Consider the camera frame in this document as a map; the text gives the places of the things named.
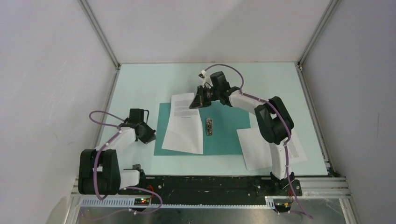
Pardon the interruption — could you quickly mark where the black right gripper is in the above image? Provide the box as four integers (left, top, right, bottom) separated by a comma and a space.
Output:
190, 85, 220, 109

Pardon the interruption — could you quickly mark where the teal plastic folder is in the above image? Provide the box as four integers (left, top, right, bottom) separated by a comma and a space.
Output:
154, 101, 251, 156

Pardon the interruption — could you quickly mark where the printed white paper sheet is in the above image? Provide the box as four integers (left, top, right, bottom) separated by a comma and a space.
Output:
162, 92, 204, 154

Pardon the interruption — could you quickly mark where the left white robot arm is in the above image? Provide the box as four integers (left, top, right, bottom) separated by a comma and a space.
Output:
78, 108, 156, 200

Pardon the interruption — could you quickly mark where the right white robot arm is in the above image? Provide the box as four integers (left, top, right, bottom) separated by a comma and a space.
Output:
190, 70, 295, 195

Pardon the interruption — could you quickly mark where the metal folder clip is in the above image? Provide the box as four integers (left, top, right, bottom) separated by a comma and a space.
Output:
205, 118, 213, 136

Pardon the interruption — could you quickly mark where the left controller board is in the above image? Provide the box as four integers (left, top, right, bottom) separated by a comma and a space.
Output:
134, 198, 151, 206

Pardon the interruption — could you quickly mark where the controller board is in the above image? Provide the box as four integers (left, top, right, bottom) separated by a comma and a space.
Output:
273, 203, 292, 213
134, 198, 151, 206

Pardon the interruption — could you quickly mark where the white paper sheet stack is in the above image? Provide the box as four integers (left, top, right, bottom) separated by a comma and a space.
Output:
236, 128, 308, 171

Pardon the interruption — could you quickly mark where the right controller board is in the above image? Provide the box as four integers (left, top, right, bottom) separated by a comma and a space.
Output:
273, 203, 292, 213

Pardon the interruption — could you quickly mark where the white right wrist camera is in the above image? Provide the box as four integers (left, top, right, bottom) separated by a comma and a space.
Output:
198, 70, 212, 87

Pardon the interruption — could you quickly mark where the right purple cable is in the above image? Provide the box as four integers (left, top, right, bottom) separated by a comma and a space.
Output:
202, 63, 314, 220

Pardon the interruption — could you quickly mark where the purple cable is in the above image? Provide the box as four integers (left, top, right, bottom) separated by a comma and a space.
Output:
202, 63, 314, 220
89, 110, 164, 216

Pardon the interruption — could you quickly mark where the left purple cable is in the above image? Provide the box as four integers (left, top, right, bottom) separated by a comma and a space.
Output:
89, 110, 164, 216

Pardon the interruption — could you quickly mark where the aluminium frame left post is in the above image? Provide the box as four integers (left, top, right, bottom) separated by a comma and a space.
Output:
78, 0, 120, 70

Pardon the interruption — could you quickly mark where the aluminium frame post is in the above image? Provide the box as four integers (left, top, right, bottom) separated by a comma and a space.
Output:
78, 0, 120, 70
297, 0, 341, 68

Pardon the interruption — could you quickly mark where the aluminium front frame rail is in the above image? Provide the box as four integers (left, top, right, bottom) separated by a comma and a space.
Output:
71, 177, 352, 209

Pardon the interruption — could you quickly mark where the aluminium frame right post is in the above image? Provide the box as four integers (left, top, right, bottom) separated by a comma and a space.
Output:
297, 0, 341, 68

